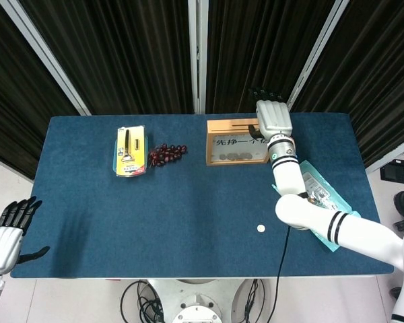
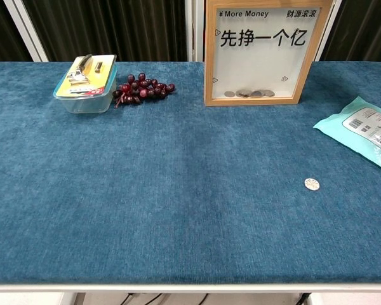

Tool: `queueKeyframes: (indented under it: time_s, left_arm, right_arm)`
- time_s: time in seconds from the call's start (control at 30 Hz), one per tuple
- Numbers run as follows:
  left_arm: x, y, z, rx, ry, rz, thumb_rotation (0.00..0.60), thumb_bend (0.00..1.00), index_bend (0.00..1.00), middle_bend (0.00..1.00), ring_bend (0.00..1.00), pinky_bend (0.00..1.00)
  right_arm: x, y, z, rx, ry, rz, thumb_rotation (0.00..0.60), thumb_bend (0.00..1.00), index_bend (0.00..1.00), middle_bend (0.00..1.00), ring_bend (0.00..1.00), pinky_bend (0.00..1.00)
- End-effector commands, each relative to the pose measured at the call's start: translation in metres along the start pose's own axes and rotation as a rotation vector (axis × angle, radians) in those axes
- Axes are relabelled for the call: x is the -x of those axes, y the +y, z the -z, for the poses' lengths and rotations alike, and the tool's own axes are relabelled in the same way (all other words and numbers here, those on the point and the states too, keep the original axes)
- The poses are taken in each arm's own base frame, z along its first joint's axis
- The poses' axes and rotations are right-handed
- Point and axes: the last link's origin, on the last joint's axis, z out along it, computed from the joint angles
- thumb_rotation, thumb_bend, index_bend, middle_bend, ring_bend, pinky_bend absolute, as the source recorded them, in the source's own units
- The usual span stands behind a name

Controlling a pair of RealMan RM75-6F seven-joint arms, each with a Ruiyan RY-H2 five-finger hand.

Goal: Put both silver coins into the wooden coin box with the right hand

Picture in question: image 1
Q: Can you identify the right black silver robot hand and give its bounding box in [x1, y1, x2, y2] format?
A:
[247, 87, 294, 139]

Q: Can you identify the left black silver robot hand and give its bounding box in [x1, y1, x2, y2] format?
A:
[0, 196, 51, 275]

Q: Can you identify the white gray robot base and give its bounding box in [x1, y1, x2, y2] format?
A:
[147, 278, 253, 323]

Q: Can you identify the black pleated curtain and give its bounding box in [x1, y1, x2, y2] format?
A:
[0, 0, 81, 179]
[205, 0, 336, 114]
[18, 0, 195, 116]
[291, 0, 404, 169]

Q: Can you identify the teal wet wipes packet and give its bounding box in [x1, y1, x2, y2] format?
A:
[271, 159, 362, 252]

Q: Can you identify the dark red grape bunch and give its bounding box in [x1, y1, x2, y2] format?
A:
[148, 143, 189, 168]

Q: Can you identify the blue fabric table cloth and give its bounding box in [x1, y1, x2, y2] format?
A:
[9, 112, 395, 279]

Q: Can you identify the black equipment box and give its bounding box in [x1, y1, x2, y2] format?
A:
[380, 159, 404, 184]

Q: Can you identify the yellow razor blister pack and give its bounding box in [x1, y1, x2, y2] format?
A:
[116, 124, 147, 178]

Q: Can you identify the wooden coin box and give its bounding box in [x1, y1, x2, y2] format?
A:
[206, 117, 272, 167]

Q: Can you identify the gray partition frame post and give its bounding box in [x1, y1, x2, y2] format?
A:
[187, 0, 209, 114]
[284, 0, 349, 114]
[0, 0, 91, 117]
[366, 134, 404, 174]

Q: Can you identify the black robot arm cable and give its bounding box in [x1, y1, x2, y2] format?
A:
[267, 193, 309, 323]

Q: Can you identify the black floor cable bundle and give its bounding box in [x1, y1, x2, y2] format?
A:
[120, 279, 164, 323]
[244, 279, 267, 323]

